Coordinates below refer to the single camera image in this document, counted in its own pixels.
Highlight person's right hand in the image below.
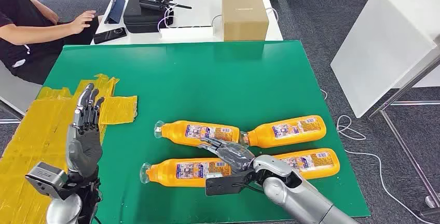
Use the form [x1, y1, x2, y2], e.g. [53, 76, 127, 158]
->
[68, 10, 98, 35]

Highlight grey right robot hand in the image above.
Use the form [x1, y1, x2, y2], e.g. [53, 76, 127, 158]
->
[197, 137, 257, 175]

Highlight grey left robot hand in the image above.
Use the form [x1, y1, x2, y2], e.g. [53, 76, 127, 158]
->
[66, 82, 105, 180]

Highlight person's left hand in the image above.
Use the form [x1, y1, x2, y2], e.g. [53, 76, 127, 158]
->
[44, 7, 60, 25]

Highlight orange detergent bottle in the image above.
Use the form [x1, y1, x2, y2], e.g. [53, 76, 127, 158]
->
[154, 120, 241, 147]
[273, 148, 340, 180]
[239, 115, 327, 149]
[140, 158, 235, 188]

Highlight black smartphone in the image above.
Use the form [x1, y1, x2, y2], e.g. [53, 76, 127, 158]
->
[92, 26, 128, 45]

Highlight dark tablet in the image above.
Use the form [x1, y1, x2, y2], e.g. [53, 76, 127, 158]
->
[104, 0, 126, 24]

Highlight person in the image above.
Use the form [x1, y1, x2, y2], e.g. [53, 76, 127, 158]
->
[0, 0, 100, 86]

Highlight yellow tape sheet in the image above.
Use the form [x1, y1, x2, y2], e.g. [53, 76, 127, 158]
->
[0, 74, 138, 224]

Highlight black carrying case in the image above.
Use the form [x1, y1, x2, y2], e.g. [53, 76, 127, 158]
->
[123, 0, 174, 34]

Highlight green table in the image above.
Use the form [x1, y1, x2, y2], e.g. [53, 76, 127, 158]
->
[41, 40, 371, 224]

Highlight cardboard box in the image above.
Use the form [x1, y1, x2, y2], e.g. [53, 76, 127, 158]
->
[221, 0, 270, 41]

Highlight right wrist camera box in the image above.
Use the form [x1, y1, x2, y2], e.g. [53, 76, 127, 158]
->
[205, 171, 257, 197]

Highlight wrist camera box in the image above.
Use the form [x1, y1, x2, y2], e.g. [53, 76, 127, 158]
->
[205, 171, 257, 197]
[25, 161, 70, 201]

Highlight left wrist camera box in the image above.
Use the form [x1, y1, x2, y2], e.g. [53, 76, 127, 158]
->
[25, 161, 70, 201]

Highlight white floor cable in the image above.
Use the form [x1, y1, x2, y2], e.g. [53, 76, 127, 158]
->
[320, 88, 427, 224]

